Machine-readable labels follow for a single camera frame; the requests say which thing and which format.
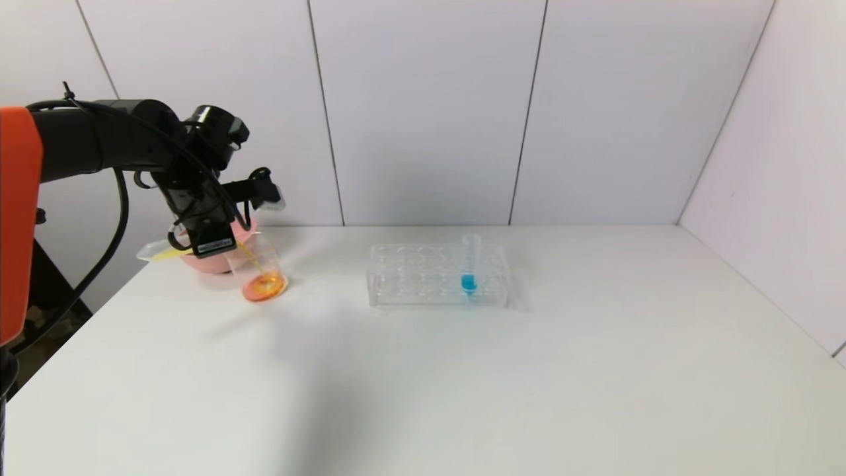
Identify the black and orange left arm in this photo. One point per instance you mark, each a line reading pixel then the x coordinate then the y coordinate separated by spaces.
pixel 73 142

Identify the test tube with blue pigment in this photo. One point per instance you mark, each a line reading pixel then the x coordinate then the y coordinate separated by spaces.
pixel 468 283

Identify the test tube with yellow pigment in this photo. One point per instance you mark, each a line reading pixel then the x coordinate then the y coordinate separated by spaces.
pixel 158 252

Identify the dark furniture beside table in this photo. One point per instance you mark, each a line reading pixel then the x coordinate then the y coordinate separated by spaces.
pixel 49 291

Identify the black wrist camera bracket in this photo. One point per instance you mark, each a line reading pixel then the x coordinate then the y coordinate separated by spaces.
pixel 241 188

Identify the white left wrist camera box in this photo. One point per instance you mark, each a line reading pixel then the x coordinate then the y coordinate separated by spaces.
pixel 272 201

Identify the clear acrylic test tube rack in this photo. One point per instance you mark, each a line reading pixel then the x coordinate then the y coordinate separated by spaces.
pixel 423 284

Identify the pink bowl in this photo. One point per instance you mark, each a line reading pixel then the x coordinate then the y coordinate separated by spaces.
pixel 205 264

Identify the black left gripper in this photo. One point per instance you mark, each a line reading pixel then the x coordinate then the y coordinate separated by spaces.
pixel 214 245

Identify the clear glass beaker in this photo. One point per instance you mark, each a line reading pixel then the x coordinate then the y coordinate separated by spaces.
pixel 264 285

